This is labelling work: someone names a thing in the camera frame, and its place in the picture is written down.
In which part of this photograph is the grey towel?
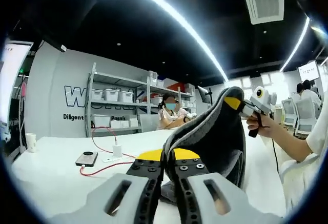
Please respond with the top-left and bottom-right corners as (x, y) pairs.
(160, 86), (247, 206)

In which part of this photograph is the person's right hand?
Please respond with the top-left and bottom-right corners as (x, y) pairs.
(245, 116), (273, 134)

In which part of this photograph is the grey mesh office chair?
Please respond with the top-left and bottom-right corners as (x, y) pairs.
(294, 97), (321, 138)
(281, 97), (299, 127)

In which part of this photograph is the white power strip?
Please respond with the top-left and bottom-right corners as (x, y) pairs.
(100, 155), (138, 164)

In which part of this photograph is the grey laptop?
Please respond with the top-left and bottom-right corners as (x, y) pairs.
(139, 113), (159, 133)

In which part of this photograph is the white hanging screen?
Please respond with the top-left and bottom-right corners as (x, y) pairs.
(298, 61), (320, 80)

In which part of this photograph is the dark smartphone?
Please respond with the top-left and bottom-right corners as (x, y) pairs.
(75, 151), (99, 168)

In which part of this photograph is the white office chair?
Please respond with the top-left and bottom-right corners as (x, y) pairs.
(278, 154), (320, 182)

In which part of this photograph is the ceiling light strip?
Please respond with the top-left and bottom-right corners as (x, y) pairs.
(112, 0), (230, 81)
(279, 16), (311, 72)

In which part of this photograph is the group of white storage bins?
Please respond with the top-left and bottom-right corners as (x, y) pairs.
(91, 70), (197, 130)

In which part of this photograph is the grey metal shelf rack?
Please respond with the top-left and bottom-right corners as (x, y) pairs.
(86, 62), (199, 139)

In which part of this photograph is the white ceiling air conditioner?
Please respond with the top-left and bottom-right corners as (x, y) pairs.
(242, 0), (285, 26)

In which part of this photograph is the white paper cup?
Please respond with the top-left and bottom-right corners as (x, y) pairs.
(25, 132), (37, 153)

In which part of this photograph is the large black hanging screen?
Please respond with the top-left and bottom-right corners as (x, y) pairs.
(38, 26), (68, 53)

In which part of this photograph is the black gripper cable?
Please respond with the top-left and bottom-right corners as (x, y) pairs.
(271, 135), (280, 175)

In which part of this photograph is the red charging cable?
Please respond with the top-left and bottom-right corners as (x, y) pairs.
(79, 126), (139, 177)

